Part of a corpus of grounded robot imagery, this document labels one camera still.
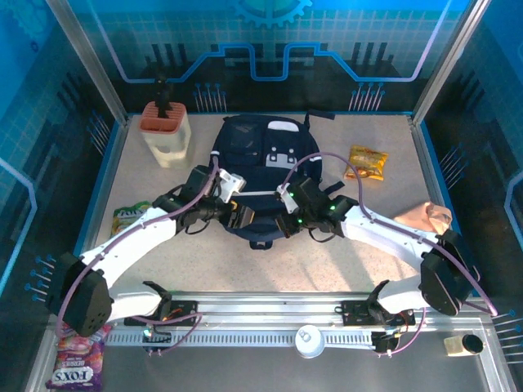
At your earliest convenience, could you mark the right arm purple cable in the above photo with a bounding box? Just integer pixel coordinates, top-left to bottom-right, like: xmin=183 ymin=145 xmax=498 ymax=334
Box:
xmin=284 ymin=152 xmax=499 ymax=357

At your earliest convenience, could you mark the black knife handle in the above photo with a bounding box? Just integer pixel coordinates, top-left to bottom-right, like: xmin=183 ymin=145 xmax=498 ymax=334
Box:
xmin=155 ymin=77 xmax=175 ymax=119

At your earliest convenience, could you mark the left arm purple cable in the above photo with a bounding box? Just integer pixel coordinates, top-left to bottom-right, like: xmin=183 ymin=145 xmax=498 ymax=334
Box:
xmin=55 ymin=156 xmax=221 ymax=356

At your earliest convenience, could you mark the purple Fox's candy bag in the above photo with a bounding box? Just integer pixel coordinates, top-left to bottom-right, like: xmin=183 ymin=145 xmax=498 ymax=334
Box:
xmin=45 ymin=324 xmax=111 ymax=391

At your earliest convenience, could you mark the white round cap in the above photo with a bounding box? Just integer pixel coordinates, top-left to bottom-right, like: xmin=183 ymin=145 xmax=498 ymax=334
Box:
xmin=294 ymin=324 xmax=327 ymax=359

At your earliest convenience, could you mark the peach fabric pouch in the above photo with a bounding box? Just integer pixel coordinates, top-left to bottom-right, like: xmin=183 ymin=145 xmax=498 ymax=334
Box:
xmin=394 ymin=199 xmax=454 ymax=236

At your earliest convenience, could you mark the navy blue backpack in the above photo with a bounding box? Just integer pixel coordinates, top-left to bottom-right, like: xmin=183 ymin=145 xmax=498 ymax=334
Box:
xmin=212 ymin=109 xmax=346 ymax=250

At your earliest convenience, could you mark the cream knife block orange top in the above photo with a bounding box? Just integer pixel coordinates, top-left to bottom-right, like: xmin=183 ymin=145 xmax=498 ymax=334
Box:
xmin=139 ymin=101 xmax=192 ymax=169

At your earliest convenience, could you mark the slotted white cable duct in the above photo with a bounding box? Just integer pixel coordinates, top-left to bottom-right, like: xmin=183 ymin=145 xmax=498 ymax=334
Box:
xmin=104 ymin=329 xmax=379 ymax=347

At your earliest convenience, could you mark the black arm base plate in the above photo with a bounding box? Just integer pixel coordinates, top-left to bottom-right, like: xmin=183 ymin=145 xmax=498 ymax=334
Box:
xmin=163 ymin=300 xmax=199 ymax=327
xmin=341 ymin=300 xmax=416 ymax=327

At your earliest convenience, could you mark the small beige sponge block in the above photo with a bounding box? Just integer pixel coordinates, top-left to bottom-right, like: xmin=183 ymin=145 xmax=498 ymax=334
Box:
xmin=444 ymin=336 xmax=465 ymax=357

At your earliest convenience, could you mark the green Fox's candy bag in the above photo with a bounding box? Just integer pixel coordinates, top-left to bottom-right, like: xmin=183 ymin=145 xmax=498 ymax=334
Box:
xmin=112 ymin=199 xmax=154 ymax=237

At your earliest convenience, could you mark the black round cap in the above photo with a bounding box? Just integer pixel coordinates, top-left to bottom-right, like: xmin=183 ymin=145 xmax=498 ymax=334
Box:
xmin=463 ymin=333 xmax=485 ymax=354

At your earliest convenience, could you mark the aluminium frame post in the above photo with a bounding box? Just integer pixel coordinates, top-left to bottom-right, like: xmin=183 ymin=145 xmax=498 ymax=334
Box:
xmin=44 ymin=0 xmax=131 ymax=126
xmin=409 ymin=0 xmax=489 ymax=126

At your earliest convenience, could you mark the yellow snack bag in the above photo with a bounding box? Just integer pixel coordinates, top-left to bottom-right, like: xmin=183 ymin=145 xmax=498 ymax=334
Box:
xmin=343 ymin=145 xmax=389 ymax=182

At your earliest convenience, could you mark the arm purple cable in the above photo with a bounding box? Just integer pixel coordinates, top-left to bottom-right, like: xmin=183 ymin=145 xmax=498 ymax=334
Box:
xmin=55 ymin=156 xmax=221 ymax=356
xmin=284 ymin=152 xmax=499 ymax=357

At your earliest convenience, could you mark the aluminium frame beam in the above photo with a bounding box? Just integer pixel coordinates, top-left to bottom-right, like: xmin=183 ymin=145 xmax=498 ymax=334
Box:
xmin=52 ymin=290 xmax=491 ymax=332

